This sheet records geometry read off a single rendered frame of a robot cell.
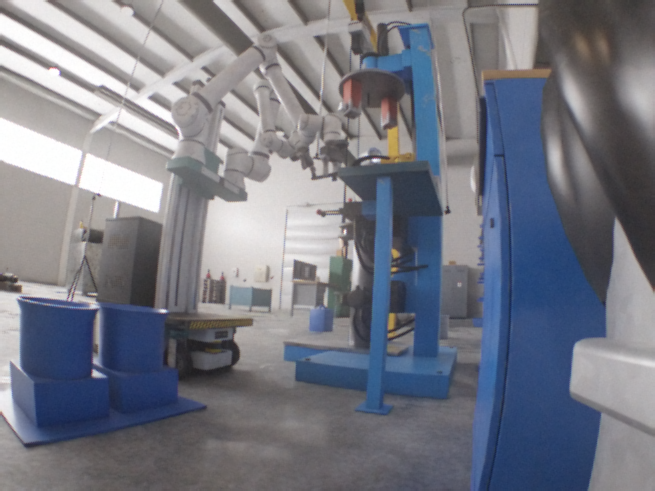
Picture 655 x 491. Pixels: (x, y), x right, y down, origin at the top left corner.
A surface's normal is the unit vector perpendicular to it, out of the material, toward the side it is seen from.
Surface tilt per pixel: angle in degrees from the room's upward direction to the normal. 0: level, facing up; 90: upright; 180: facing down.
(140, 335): 90
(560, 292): 90
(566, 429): 90
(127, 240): 90
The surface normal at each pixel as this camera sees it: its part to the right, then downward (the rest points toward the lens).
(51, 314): 0.46, 0.35
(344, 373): -0.39, -0.17
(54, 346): 0.65, -0.08
